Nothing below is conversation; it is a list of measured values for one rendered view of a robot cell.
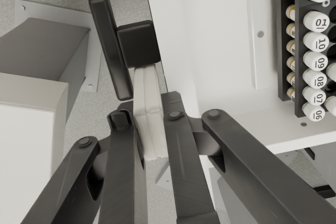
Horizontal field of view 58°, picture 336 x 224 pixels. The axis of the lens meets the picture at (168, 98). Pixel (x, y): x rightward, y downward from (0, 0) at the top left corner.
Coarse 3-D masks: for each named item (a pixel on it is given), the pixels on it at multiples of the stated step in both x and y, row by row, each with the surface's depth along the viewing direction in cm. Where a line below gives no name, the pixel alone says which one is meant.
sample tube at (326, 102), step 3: (330, 96) 24; (333, 96) 24; (327, 99) 24; (330, 99) 24; (333, 99) 23; (324, 102) 24; (327, 102) 24; (330, 102) 23; (333, 102) 23; (324, 105) 24; (327, 105) 24; (330, 105) 23; (333, 105) 23; (327, 108) 24; (330, 108) 23; (333, 108) 23; (330, 111) 23; (333, 111) 23; (333, 114) 23
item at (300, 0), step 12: (300, 0) 20; (300, 12) 21; (324, 12) 21; (300, 24) 21; (300, 36) 21; (300, 48) 22; (300, 60) 22; (300, 72) 23; (300, 84) 23; (300, 96) 24; (300, 108) 24
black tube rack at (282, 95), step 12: (276, 0) 24; (288, 0) 23; (276, 12) 24; (276, 24) 25; (276, 36) 25; (288, 36) 24; (288, 72) 26; (324, 72) 23; (288, 84) 26; (288, 96) 27; (324, 108) 24
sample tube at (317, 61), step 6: (288, 42) 25; (294, 42) 24; (288, 48) 24; (294, 48) 24; (306, 54) 22; (312, 54) 21; (318, 54) 21; (306, 60) 22; (312, 60) 21; (318, 60) 21; (324, 60) 21; (312, 66) 21; (318, 66) 21; (324, 66) 21
